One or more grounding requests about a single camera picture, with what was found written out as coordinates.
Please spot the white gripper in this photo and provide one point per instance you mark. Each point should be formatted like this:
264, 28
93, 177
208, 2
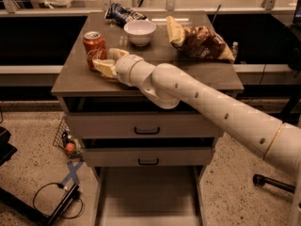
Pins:
124, 67

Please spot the red coke can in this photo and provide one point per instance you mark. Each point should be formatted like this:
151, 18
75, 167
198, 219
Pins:
95, 46

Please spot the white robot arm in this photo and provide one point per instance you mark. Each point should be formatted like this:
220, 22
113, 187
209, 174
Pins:
276, 142

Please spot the top grey drawer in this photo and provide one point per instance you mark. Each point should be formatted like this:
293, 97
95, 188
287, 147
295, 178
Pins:
140, 125

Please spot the grey drawer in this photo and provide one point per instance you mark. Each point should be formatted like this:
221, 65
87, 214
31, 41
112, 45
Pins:
140, 125
134, 157

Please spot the middle grey drawer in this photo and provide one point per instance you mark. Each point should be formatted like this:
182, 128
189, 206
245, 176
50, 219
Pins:
134, 157

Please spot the grey drawer cabinet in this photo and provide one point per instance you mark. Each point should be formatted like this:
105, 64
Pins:
80, 90

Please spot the open bottom drawer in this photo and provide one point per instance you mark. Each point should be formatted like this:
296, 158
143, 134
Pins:
149, 196

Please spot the white bowl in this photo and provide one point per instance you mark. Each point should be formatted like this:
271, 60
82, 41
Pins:
140, 32

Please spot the blue chip bag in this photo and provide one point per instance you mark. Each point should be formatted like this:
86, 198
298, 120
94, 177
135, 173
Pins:
123, 15

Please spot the brown chip bag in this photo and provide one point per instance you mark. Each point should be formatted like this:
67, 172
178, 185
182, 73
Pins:
197, 41

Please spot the small plastic bottle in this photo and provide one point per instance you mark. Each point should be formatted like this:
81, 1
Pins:
234, 49

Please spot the black stand leg left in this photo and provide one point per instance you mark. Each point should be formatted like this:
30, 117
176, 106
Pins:
34, 215

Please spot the black chair leg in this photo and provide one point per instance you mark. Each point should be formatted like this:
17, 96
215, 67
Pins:
260, 180

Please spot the wire basket with items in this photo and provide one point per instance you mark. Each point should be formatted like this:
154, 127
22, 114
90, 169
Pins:
66, 142

